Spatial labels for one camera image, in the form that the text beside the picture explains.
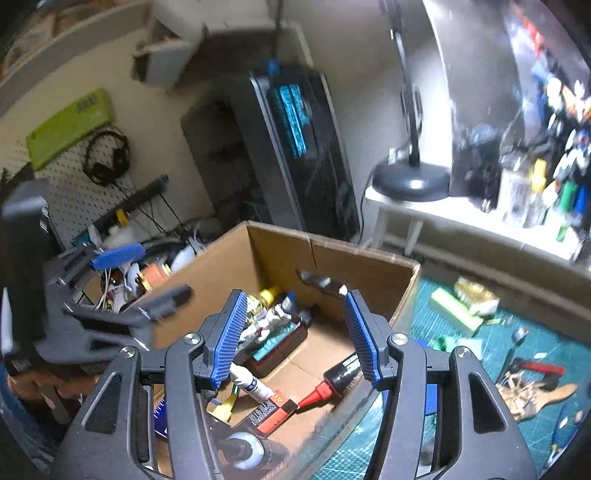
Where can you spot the red and black packet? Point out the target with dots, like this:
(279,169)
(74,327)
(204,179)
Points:
(270,408)

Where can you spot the clear glass jar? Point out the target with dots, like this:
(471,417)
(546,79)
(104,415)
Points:
(515,189)

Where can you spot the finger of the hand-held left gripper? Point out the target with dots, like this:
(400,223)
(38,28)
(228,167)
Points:
(159,301)
(117,256)

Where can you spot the black power strip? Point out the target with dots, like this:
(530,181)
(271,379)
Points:
(134,196)

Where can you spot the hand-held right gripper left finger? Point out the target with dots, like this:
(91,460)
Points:
(228,339)

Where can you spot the grey utility knife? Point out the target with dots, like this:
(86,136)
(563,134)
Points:
(323,281)

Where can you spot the green box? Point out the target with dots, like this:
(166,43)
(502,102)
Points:
(455,308)

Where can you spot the white pegboard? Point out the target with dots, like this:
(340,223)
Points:
(69,203)

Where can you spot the white glue tube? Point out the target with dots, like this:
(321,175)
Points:
(251,382)

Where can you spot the black case with teal insert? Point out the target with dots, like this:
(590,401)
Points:
(281,344)

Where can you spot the black headphones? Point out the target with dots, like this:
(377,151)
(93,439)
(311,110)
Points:
(106,159)

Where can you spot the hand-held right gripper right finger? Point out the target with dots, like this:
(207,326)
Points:
(362,339)

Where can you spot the gold foil packet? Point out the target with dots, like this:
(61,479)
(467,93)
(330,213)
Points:
(478,295)

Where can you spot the white desk riser shelf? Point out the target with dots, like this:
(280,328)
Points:
(461,207)

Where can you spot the green keyboard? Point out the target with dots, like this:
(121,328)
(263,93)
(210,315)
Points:
(69,127)

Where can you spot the black desk lamp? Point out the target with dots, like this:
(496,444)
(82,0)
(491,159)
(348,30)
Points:
(411,177)

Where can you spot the yellow capped bottle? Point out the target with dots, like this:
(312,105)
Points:
(267,297)

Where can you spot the green marker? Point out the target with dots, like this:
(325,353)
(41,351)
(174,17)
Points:
(567,207)

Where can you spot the black bottle with red nozzle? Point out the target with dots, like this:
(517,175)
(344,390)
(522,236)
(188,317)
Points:
(339,371)

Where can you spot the orange tape roll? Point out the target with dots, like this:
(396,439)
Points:
(152,276)

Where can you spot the white plastic bottle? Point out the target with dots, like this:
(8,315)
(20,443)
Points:
(187,256)

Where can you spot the brown cardboard box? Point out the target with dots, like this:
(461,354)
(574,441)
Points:
(351,263)

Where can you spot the black computer tower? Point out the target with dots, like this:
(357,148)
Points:
(304,152)

